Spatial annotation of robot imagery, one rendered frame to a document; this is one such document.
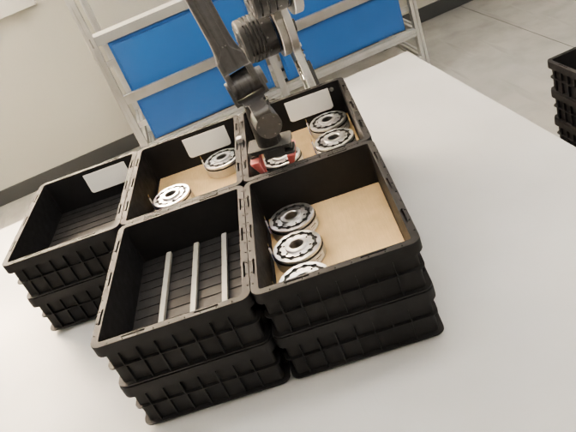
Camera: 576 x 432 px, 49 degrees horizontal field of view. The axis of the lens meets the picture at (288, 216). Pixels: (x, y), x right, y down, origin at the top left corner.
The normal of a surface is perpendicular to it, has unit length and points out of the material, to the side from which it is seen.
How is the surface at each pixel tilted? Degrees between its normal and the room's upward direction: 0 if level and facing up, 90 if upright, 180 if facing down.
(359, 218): 0
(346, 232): 0
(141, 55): 90
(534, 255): 0
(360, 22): 90
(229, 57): 81
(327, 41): 90
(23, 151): 90
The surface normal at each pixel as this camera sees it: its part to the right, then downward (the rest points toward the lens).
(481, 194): -0.33, -0.79
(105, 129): 0.26, 0.46
